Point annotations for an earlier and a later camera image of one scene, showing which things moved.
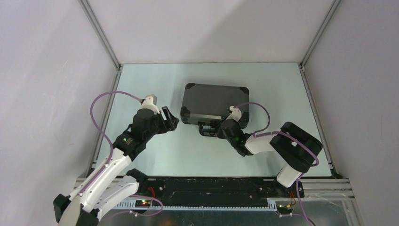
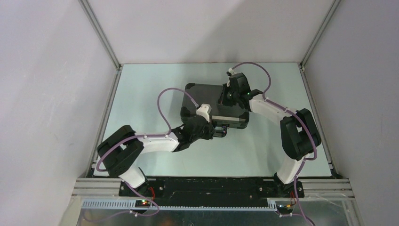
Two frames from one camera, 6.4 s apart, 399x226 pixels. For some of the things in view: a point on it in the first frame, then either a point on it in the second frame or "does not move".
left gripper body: x=159 y=125 -> x=205 y=133
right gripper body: x=220 y=135 -> x=229 y=97
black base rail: x=217 y=189 does not move
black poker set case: x=206 y=105 does not move
